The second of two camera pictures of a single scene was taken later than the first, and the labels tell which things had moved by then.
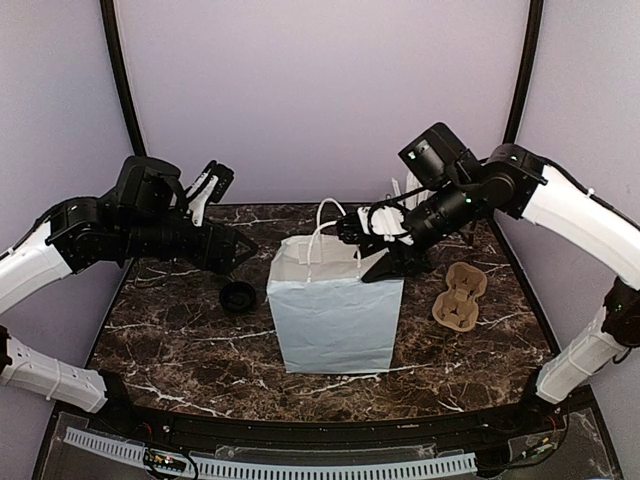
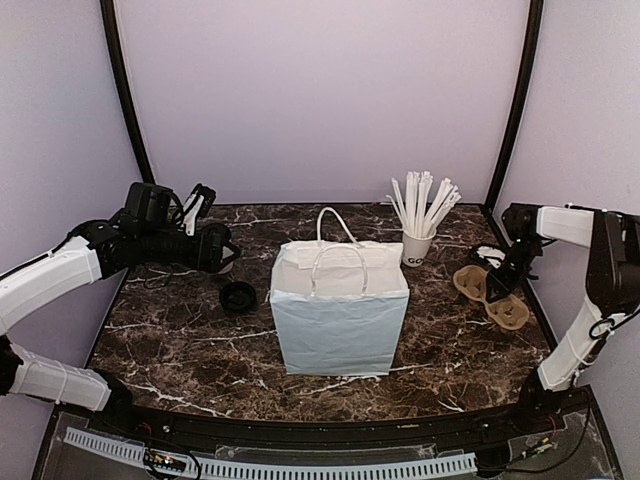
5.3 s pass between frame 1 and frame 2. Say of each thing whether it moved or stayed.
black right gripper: moved
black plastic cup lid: stayed
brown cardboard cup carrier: moved
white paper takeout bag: stayed
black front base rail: stayed
